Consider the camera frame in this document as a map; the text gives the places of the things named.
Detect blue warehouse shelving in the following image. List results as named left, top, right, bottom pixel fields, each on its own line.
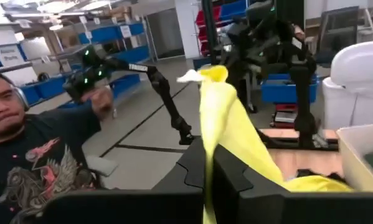
left=0, top=20, right=151, bottom=106

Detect blue floor crate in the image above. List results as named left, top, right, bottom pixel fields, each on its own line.
left=260, top=73, right=318, bottom=104

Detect blue plastic bin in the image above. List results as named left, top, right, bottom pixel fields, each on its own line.
left=219, top=0, right=248, bottom=21

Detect person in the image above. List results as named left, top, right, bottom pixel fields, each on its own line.
left=0, top=68, right=115, bottom=224

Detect grey headphones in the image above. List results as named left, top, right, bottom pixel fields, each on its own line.
left=10, top=85, right=31, bottom=112

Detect white perforated laundry basket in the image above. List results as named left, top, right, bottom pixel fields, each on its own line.
left=336, top=123, right=373, bottom=192

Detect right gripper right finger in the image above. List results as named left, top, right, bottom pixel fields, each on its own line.
left=212, top=144, right=373, bottom=224

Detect yellow garment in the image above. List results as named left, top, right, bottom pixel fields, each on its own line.
left=176, top=64, right=354, bottom=224

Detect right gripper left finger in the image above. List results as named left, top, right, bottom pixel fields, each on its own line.
left=41, top=138, right=205, bottom=224

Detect red plastic bin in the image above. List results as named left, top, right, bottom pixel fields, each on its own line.
left=195, top=6, right=222, bottom=27

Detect stacked flat boxes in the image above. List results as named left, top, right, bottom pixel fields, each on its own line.
left=270, top=104, right=298, bottom=129

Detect light grey padded object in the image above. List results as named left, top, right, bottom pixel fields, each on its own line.
left=321, top=40, right=373, bottom=131

